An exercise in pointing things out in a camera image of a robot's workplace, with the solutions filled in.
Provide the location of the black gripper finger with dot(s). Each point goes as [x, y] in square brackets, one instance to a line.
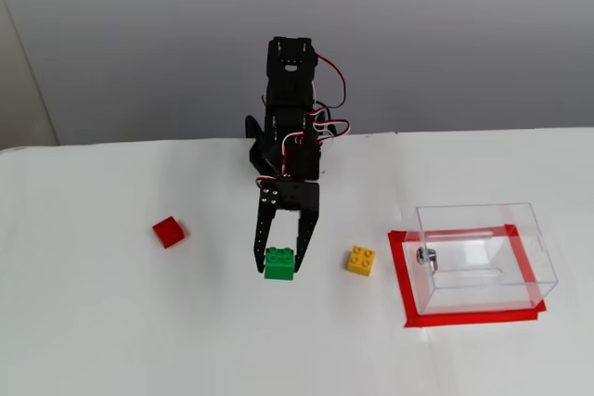
[265, 229]
[306, 238]

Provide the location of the green lego brick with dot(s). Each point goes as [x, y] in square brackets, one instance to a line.
[279, 266]

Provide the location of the silver metal box lock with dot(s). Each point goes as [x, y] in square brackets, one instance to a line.
[427, 258]

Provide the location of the transparent plastic box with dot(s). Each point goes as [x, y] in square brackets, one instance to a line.
[482, 261]

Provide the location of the red lego brick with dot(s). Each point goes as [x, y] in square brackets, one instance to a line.
[168, 232]

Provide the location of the yellow lego brick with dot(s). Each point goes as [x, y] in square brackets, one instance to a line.
[361, 261]

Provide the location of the red tape frame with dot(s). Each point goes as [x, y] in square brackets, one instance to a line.
[464, 319]

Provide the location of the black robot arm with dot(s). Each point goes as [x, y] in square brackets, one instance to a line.
[290, 85]

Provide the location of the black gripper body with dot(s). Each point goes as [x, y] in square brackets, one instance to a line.
[301, 196]

